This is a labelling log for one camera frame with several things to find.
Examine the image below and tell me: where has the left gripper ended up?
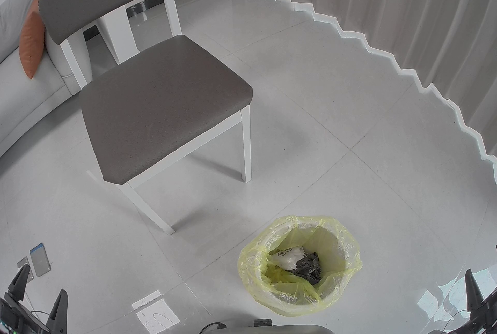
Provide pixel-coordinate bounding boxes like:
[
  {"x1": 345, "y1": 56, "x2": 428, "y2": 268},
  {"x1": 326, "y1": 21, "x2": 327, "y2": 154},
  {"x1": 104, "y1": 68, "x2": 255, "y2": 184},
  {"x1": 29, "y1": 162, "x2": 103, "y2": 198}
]
[{"x1": 0, "y1": 264, "x2": 70, "y2": 334}]

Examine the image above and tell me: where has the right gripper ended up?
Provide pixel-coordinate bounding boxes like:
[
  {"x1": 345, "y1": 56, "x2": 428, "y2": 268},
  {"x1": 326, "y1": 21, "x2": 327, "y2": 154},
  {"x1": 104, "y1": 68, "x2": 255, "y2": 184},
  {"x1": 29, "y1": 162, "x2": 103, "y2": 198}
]
[{"x1": 462, "y1": 245, "x2": 497, "y2": 334}]

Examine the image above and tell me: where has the yellow plastic bag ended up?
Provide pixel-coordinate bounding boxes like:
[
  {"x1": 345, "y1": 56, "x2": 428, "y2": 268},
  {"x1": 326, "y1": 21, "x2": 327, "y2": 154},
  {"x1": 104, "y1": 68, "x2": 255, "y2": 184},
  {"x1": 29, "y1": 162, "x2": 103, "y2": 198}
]
[{"x1": 238, "y1": 214, "x2": 363, "y2": 317}]

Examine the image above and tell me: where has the grey and white chair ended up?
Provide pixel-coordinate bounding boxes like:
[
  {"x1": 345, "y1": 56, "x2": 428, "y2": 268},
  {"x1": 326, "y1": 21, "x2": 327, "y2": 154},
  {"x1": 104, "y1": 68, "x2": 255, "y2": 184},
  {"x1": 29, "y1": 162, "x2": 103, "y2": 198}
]
[{"x1": 39, "y1": 0, "x2": 254, "y2": 235}]

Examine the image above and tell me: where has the crumpled black plastic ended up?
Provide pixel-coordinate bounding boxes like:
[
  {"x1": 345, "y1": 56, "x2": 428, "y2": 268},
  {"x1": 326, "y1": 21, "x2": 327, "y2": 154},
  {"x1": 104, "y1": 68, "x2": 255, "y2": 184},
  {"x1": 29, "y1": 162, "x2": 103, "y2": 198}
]
[{"x1": 294, "y1": 252, "x2": 324, "y2": 285}]

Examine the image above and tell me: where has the clear printed wrapper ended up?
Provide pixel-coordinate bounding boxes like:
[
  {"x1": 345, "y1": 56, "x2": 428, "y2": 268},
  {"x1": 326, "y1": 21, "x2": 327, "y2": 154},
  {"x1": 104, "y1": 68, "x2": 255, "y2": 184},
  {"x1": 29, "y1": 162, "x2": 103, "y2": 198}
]
[{"x1": 271, "y1": 245, "x2": 306, "y2": 271}]

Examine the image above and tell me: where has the black cable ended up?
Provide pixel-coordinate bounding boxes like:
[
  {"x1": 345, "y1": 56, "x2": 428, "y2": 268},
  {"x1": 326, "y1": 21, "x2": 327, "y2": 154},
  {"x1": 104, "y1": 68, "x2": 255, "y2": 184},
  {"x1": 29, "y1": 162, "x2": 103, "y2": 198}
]
[{"x1": 200, "y1": 322, "x2": 228, "y2": 334}]

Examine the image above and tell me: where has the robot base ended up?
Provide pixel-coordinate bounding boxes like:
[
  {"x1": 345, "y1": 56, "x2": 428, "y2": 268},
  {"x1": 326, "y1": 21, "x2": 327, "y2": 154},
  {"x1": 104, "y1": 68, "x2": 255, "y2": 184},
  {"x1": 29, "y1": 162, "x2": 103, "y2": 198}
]
[{"x1": 229, "y1": 319, "x2": 331, "y2": 334}]

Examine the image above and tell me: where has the orange cushion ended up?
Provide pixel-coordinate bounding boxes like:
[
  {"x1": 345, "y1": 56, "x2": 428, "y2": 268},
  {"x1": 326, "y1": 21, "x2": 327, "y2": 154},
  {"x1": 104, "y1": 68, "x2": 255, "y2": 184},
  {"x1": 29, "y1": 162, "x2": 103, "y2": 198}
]
[{"x1": 19, "y1": 0, "x2": 44, "y2": 80}]

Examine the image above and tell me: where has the pale grey sofa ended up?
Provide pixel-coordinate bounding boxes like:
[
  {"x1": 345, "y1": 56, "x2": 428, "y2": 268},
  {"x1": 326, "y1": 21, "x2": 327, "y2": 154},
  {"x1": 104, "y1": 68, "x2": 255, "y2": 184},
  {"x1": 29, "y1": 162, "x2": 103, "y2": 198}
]
[{"x1": 0, "y1": 0, "x2": 84, "y2": 158}]

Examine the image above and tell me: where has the white trash bin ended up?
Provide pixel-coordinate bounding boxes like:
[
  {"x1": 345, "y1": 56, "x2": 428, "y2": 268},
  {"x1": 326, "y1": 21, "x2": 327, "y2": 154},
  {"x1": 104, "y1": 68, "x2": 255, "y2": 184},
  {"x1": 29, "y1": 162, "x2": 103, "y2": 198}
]
[{"x1": 252, "y1": 222, "x2": 360, "y2": 315}]

